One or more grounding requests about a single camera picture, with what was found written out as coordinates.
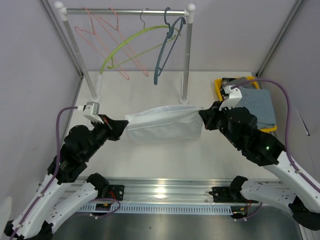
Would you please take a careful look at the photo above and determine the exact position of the white clothes rack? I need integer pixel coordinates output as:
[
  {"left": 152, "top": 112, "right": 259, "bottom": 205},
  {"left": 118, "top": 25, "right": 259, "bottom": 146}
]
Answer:
[{"left": 54, "top": 1, "right": 196, "bottom": 105}]

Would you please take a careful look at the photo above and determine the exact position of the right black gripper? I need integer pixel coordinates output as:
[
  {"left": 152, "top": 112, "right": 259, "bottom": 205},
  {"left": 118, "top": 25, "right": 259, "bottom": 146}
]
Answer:
[{"left": 200, "top": 100, "right": 242, "bottom": 149}]

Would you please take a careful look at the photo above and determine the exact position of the yellow plastic bin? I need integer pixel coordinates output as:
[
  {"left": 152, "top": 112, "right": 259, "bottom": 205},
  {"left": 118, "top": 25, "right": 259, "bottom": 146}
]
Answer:
[{"left": 214, "top": 76, "right": 277, "bottom": 133}]

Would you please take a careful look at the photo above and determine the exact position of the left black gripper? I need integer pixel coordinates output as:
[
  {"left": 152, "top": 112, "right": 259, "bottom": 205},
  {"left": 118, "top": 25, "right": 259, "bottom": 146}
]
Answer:
[{"left": 83, "top": 113, "right": 129, "bottom": 160}]

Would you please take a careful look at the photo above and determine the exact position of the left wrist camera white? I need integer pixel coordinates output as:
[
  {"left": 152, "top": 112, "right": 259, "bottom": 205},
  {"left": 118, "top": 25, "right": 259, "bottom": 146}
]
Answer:
[{"left": 76, "top": 101, "right": 104, "bottom": 124}]

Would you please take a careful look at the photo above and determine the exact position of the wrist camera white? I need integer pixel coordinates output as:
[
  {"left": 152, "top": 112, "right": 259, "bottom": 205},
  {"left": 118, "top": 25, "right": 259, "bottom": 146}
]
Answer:
[
  {"left": 76, "top": 101, "right": 104, "bottom": 124},
  {"left": 219, "top": 85, "right": 243, "bottom": 111}
]

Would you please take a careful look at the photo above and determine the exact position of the pink wire hanger right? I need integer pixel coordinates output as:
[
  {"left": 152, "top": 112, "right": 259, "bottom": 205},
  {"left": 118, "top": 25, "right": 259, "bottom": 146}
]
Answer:
[{"left": 94, "top": 7, "right": 150, "bottom": 77}]

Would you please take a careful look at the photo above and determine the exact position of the white skirt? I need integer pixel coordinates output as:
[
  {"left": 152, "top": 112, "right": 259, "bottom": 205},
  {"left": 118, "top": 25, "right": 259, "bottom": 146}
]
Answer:
[{"left": 125, "top": 105, "right": 204, "bottom": 144}]

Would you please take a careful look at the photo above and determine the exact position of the grey folded garment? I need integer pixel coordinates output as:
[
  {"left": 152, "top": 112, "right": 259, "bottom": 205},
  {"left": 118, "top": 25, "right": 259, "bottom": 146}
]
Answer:
[{"left": 221, "top": 76, "right": 261, "bottom": 91}]

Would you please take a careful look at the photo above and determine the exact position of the perforated cable tray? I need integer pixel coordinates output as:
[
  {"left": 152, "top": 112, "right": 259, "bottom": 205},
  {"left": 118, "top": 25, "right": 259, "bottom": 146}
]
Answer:
[{"left": 78, "top": 203, "right": 233, "bottom": 216}]

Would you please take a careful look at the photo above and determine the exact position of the blue-grey plastic hanger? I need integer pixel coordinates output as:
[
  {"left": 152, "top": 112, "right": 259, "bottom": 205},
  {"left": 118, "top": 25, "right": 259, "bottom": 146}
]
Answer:
[{"left": 153, "top": 7, "right": 186, "bottom": 85}]

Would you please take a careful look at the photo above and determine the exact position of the light blue denim garment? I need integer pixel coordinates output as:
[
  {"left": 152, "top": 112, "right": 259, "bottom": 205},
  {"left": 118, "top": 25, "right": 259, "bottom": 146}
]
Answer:
[{"left": 236, "top": 87, "right": 276, "bottom": 130}]

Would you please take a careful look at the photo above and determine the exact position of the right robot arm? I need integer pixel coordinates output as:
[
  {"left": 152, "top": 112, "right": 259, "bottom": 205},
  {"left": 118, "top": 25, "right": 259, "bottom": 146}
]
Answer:
[{"left": 198, "top": 101, "right": 320, "bottom": 231}]

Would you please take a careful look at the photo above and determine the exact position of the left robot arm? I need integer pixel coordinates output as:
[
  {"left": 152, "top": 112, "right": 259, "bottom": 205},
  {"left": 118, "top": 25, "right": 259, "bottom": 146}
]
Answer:
[{"left": 4, "top": 114, "right": 129, "bottom": 240}]

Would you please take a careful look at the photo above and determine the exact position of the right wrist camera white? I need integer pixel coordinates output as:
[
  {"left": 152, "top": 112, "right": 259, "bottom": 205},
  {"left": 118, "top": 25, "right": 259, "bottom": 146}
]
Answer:
[{"left": 219, "top": 85, "right": 243, "bottom": 111}]

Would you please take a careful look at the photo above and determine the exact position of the black mount plate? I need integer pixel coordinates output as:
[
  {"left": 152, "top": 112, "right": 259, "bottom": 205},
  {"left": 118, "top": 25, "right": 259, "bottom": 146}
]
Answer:
[
  {"left": 208, "top": 186, "right": 242, "bottom": 203},
  {"left": 106, "top": 184, "right": 125, "bottom": 201}
]

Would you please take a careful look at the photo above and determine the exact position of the lime green hanger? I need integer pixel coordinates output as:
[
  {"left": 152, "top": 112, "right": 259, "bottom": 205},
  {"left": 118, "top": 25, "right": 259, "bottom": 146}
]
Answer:
[{"left": 99, "top": 8, "right": 182, "bottom": 75}]

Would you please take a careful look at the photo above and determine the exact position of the pink wire hanger left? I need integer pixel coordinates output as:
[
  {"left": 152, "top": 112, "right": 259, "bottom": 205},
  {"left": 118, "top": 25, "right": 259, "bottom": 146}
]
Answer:
[{"left": 74, "top": 7, "right": 134, "bottom": 80}]

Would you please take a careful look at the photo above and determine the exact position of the pink wire hanger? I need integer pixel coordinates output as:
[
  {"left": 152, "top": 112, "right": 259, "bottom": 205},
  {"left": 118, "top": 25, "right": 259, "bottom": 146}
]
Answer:
[
  {"left": 94, "top": 7, "right": 150, "bottom": 77},
  {"left": 74, "top": 7, "right": 134, "bottom": 80}
]

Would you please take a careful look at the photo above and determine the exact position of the right black mount plate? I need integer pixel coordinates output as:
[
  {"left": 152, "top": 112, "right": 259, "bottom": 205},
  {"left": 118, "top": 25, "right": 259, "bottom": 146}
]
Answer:
[{"left": 208, "top": 186, "right": 242, "bottom": 203}]

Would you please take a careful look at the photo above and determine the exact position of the left black mount plate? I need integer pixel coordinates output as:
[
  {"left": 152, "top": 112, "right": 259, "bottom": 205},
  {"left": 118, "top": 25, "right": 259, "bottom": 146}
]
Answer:
[{"left": 106, "top": 184, "right": 125, "bottom": 201}]

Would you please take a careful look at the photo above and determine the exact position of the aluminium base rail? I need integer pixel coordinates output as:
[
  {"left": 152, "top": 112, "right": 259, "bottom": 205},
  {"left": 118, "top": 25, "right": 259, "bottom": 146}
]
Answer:
[{"left": 107, "top": 177, "right": 232, "bottom": 204}]

